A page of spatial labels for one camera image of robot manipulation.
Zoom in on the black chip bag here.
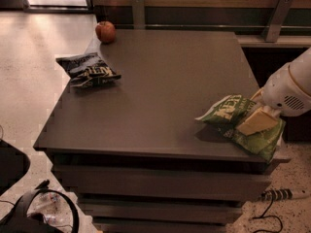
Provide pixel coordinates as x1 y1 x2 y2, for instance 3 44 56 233
55 52 121 88

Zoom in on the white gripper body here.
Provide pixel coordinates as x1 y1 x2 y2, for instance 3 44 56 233
262 61 311 117

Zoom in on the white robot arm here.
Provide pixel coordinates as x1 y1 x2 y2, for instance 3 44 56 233
235 49 311 136

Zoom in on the green jalapeno chip bag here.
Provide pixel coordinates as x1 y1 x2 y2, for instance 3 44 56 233
196 94 286 163

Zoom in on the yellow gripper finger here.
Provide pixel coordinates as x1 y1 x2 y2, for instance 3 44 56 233
236 106 278 136
251 88 262 103

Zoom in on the dark brown drawer cabinet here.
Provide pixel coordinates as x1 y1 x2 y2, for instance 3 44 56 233
33 28 293 233

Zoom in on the black cable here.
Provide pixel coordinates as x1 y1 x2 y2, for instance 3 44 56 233
251 197 284 233

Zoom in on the right metal bracket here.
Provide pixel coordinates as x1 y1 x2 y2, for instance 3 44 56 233
261 0 294 43

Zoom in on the red apple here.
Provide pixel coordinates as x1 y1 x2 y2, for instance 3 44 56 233
95 21 116 44

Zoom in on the black chair seat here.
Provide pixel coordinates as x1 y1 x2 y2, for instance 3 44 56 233
0 141 30 195

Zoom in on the striped power strip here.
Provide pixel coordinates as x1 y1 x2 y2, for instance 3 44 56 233
259 187 311 202

